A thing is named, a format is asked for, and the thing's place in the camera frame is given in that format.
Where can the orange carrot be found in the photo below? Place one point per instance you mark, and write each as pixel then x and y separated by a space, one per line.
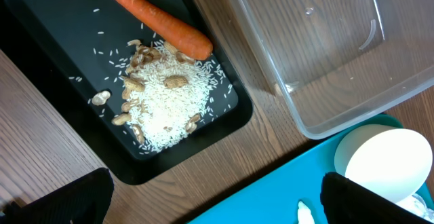
pixel 181 35

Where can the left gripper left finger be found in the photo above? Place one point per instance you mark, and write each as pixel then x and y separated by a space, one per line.
pixel 85 200

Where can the pile of rice and peanuts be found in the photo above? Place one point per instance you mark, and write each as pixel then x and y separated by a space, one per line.
pixel 141 85

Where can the white napkin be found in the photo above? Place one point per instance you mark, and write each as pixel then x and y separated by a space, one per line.
pixel 414 204

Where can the white bowl with peanuts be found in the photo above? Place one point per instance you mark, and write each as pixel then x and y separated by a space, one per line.
pixel 391 162

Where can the teal serving tray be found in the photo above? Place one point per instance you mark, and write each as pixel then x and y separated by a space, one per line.
pixel 274 198

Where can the clear plastic bin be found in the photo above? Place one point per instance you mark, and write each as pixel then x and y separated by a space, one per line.
pixel 336 63

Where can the black plastic tray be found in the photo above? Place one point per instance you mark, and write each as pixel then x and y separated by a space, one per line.
pixel 31 35

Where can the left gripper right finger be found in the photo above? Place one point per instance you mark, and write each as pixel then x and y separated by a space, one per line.
pixel 346 202

